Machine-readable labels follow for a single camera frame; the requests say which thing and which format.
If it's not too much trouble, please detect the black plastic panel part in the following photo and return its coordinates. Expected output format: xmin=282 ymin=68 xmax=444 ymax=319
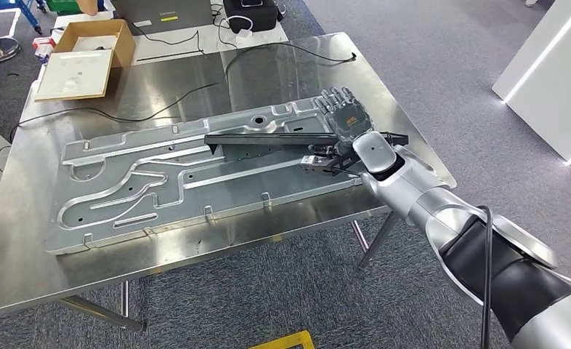
xmin=203 ymin=131 xmax=409 ymax=162

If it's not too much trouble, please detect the steel workbench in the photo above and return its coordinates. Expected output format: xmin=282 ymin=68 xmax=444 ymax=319
xmin=0 ymin=31 xmax=457 ymax=333

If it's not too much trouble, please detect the grey stamped metal part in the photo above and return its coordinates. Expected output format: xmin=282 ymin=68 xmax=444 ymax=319
xmin=44 ymin=96 xmax=378 ymax=256

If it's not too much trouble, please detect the black bag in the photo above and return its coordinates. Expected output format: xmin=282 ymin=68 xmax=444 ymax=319
xmin=222 ymin=0 xmax=279 ymax=33

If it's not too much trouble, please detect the white table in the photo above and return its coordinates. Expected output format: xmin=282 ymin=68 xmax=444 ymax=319
xmin=40 ymin=0 xmax=289 ymax=66

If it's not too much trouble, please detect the grey laptop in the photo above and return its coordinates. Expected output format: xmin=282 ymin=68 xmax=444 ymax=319
xmin=111 ymin=0 xmax=214 ymax=36

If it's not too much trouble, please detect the brown cardboard box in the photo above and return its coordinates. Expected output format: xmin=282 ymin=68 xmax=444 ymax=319
xmin=54 ymin=19 xmax=137 ymax=68

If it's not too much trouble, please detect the white flat box lid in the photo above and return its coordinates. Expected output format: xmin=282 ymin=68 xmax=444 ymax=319
xmin=34 ymin=48 xmax=115 ymax=103

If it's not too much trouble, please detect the small red white box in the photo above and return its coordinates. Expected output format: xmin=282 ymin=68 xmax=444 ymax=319
xmin=31 ymin=36 xmax=57 ymax=63

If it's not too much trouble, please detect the green crate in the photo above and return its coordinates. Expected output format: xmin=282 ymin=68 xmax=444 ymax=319
xmin=44 ymin=0 xmax=82 ymax=15

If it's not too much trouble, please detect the white cabinet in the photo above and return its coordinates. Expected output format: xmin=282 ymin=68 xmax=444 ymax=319
xmin=491 ymin=0 xmax=571 ymax=184

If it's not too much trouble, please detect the blue metal stand leg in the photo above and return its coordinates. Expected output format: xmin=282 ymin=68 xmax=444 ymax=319
xmin=15 ymin=0 xmax=44 ymax=35

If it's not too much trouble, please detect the black cable with plug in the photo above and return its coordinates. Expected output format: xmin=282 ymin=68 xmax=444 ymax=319
xmin=224 ymin=42 xmax=357 ymax=81

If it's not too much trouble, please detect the white charger with cable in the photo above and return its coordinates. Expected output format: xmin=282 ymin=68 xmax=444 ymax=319
xmin=215 ymin=14 xmax=254 ymax=47

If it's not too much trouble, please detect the thin black cable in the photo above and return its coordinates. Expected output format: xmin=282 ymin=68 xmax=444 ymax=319
xmin=0 ymin=82 xmax=219 ymax=173

